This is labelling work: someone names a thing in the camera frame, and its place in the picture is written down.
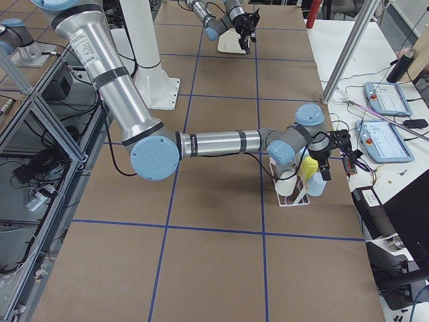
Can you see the black handheld remote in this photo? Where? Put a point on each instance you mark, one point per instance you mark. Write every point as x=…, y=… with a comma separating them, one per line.
x=415, y=123

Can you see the near teach pendant tablet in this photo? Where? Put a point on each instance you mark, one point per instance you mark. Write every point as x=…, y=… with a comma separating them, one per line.
x=382, y=142

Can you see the black labelled box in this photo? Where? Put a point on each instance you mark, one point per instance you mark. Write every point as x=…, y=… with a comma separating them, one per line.
x=372, y=212

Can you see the cream plastic tray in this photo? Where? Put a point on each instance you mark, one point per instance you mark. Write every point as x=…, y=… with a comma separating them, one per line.
x=228, y=43

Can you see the red cylinder bottle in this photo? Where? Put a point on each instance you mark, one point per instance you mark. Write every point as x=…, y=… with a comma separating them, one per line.
x=314, y=9

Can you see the far teach pendant tablet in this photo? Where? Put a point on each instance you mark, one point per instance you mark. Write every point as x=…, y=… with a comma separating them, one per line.
x=387, y=99

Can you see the black water bottle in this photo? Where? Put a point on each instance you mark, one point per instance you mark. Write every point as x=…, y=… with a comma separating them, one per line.
x=401, y=66

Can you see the white wire cup rack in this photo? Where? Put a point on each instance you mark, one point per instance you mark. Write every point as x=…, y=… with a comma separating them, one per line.
x=299, y=197

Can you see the pale green cup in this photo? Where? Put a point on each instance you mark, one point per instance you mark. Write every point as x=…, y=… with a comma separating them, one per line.
x=286, y=184

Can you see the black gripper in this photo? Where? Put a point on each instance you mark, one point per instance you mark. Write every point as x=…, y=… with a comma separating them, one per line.
x=240, y=23
x=322, y=161

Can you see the black computer monitor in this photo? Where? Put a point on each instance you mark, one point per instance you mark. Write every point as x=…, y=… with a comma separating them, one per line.
x=408, y=213

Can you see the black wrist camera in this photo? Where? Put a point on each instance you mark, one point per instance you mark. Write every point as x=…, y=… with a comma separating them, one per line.
x=339, y=139

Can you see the aluminium frame post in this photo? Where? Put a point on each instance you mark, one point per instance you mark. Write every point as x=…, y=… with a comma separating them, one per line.
x=359, y=27

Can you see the yellow plastic cup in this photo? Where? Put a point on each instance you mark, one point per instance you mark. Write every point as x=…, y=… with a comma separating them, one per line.
x=309, y=167

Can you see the teach pendant tablet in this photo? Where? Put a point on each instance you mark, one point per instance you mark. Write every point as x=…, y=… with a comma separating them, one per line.
x=387, y=99
x=382, y=142

